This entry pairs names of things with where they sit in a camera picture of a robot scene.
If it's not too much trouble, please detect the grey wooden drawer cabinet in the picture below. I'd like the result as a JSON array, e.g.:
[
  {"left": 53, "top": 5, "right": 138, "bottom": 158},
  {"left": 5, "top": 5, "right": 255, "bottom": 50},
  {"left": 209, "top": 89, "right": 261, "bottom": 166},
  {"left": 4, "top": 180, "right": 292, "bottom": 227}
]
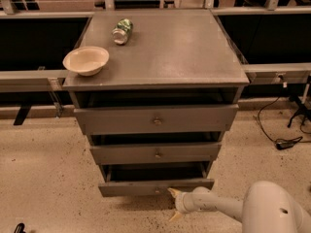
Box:
[{"left": 62, "top": 9, "right": 251, "bottom": 180}]

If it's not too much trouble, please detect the green soda can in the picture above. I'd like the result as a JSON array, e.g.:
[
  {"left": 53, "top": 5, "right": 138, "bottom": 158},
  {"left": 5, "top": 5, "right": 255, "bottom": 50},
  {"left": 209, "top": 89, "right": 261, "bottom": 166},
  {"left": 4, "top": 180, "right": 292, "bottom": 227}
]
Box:
[{"left": 112, "top": 18, "right": 133, "bottom": 45}]

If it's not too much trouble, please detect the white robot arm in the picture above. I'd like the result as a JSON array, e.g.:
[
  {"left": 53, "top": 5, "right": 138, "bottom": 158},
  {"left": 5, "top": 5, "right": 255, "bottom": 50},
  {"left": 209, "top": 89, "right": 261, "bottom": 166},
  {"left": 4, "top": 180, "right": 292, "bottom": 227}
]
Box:
[{"left": 168, "top": 181, "right": 311, "bottom": 233}]

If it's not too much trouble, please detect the grey bottom drawer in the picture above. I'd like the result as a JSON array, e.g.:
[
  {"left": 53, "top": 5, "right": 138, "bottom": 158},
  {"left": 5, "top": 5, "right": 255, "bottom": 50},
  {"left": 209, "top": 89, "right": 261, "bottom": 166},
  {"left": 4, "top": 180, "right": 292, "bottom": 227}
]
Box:
[{"left": 99, "top": 161, "right": 215, "bottom": 197}]

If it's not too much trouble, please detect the grey drawer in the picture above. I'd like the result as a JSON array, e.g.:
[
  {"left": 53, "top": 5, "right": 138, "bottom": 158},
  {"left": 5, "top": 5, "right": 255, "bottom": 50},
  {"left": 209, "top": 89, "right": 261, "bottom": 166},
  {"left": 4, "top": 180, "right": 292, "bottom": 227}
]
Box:
[
  {"left": 74, "top": 104, "right": 238, "bottom": 135},
  {"left": 90, "top": 143, "right": 221, "bottom": 164},
  {"left": 99, "top": 161, "right": 215, "bottom": 197}
]

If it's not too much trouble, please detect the white ceramic bowl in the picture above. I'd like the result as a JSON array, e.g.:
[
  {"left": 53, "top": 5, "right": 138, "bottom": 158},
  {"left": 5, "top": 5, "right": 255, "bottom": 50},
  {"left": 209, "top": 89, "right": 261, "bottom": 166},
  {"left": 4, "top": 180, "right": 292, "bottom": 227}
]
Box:
[{"left": 63, "top": 47, "right": 110, "bottom": 76}]

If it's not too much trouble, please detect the grey top drawer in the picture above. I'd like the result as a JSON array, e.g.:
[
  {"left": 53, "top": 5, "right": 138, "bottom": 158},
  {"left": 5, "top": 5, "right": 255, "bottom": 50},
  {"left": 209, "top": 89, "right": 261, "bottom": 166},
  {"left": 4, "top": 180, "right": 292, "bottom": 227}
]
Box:
[{"left": 74, "top": 104, "right": 238, "bottom": 135}]

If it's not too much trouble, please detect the grey middle drawer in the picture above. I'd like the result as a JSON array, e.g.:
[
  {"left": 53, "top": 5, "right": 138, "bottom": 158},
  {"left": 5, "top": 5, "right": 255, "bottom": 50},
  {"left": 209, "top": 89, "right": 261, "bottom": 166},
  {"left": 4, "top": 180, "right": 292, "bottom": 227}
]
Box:
[{"left": 90, "top": 143, "right": 221, "bottom": 164}]

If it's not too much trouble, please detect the black power cable with adapter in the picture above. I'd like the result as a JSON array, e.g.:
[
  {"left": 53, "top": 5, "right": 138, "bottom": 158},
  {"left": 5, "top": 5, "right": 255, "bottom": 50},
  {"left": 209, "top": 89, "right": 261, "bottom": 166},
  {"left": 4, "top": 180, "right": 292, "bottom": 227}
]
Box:
[{"left": 257, "top": 95, "right": 311, "bottom": 151}]

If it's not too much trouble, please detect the black tripod stand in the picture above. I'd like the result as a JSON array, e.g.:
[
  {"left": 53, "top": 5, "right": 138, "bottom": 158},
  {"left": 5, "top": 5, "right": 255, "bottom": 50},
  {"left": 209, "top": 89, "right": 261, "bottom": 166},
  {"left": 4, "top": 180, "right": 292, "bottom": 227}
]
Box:
[{"left": 288, "top": 76, "right": 311, "bottom": 127}]

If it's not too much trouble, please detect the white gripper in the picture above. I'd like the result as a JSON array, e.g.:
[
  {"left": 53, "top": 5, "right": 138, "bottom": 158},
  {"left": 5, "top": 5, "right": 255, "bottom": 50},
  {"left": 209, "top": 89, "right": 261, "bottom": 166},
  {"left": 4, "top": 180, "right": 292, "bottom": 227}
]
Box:
[{"left": 167, "top": 187, "right": 196, "bottom": 222}]

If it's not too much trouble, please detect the black object bottom left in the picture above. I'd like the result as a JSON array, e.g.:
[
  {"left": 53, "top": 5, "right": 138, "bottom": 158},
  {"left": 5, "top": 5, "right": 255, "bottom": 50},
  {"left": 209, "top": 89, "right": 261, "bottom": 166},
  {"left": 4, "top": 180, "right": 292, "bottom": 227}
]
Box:
[{"left": 14, "top": 223, "right": 26, "bottom": 233}]

